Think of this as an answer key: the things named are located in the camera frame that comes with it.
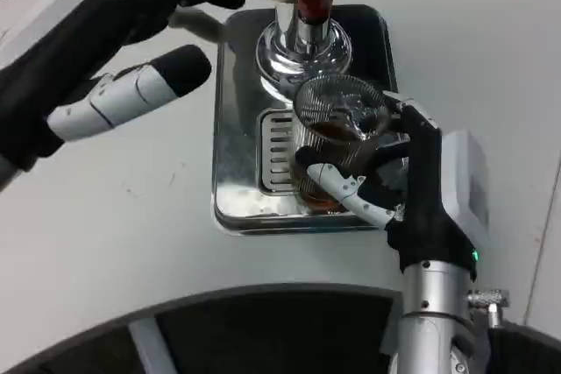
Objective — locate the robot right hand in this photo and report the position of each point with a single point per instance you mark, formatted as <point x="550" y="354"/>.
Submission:
<point x="429" y="199"/>

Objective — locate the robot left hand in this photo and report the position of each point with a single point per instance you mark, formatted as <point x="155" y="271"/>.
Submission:
<point x="57" y="54"/>

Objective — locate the clear ribbed glass cup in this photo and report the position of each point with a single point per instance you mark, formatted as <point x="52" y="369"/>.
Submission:
<point x="324" y="129"/>

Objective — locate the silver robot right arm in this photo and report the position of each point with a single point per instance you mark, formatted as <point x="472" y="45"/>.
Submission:
<point x="434" y="317"/>

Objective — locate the slotted steel drain grid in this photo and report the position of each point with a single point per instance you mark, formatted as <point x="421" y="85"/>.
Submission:
<point x="276" y="150"/>

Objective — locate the steel drip tray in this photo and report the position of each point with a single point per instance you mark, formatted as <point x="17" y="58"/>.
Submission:
<point x="239" y="129"/>

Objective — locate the drink dispenser with chrome base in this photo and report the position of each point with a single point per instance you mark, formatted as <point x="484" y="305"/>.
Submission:
<point x="280" y="50"/>

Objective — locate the grey black robot torso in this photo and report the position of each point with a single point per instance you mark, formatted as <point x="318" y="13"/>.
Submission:
<point x="219" y="334"/>

